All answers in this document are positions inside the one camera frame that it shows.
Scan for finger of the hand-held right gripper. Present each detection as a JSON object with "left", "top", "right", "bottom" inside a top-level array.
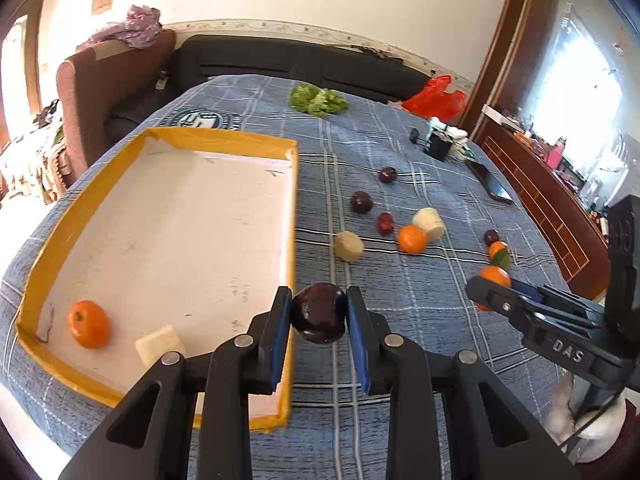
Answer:
[
  {"left": 510, "top": 280, "right": 608, "bottom": 331},
  {"left": 466, "top": 276, "right": 640, "bottom": 390}
]

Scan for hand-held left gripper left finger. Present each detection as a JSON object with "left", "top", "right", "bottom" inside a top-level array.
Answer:
[{"left": 59, "top": 286, "right": 293, "bottom": 480}]

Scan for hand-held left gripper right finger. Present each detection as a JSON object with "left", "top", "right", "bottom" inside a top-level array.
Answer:
[{"left": 346, "top": 286, "right": 581, "bottom": 480}]

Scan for large dark purple plum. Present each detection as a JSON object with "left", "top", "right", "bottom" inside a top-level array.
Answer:
[{"left": 291, "top": 283, "right": 348, "bottom": 345}]

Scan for orange mandarin with green leaf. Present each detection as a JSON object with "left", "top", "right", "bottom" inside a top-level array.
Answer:
[{"left": 488, "top": 241, "right": 512, "bottom": 270}]

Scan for beige sugarcane chunk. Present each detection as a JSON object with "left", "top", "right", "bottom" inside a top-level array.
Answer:
[{"left": 334, "top": 231, "right": 365, "bottom": 262}]

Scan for white sugarcane chunk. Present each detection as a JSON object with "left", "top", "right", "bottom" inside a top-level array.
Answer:
[
  {"left": 135, "top": 324, "right": 187, "bottom": 367},
  {"left": 412, "top": 207, "right": 446, "bottom": 241}
]

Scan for yellow-edged cardboard tray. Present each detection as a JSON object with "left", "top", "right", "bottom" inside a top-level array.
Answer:
[{"left": 16, "top": 127, "right": 300, "bottom": 433}]

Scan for brown wooden cabinet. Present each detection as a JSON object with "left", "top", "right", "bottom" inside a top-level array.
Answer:
[{"left": 472, "top": 105, "right": 612, "bottom": 286}]

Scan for black smartphone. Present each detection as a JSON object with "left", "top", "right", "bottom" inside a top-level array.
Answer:
[{"left": 466, "top": 160, "right": 515, "bottom": 204}]

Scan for white rounded object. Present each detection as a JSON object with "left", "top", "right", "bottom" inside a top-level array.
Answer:
[{"left": 544, "top": 375, "right": 629, "bottom": 464}]

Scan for white and green containers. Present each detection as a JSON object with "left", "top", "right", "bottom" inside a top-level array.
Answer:
[{"left": 429, "top": 116, "right": 476, "bottom": 161}]

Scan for small black box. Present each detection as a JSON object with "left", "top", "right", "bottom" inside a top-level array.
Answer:
[{"left": 427, "top": 130, "right": 453, "bottom": 162}]

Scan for red plastic bag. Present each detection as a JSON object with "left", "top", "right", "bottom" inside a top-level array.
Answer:
[{"left": 401, "top": 75, "right": 467, "bottom": 122}]

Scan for green lettuce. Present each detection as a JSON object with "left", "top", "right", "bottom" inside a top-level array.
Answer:
[{"left": 290, "top": 83, "right": 349, "bottom": 119}]

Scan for black sofa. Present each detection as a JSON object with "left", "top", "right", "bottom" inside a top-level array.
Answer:
[{"left": 105, "top": 35, "right": 432, "bottom": 147}]

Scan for brown armchair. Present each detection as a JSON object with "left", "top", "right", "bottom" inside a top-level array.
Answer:
[{"left": 56, "top": 29, "right": 177, "bottom": 187}]

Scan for pile of patterned cloths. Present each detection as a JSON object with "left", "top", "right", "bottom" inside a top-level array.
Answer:
[{"left": 0, "top": 100, "right": 67, "bottom": 203}]

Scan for purple floral cloth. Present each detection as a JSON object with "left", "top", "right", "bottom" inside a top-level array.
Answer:
[{"left": 76, "top": 5, "right": 163, "bottom": 52}]

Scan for black cable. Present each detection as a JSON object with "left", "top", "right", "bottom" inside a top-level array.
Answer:
[{"left": 562, "top": 392, "right": 624, "bottom": 457}]

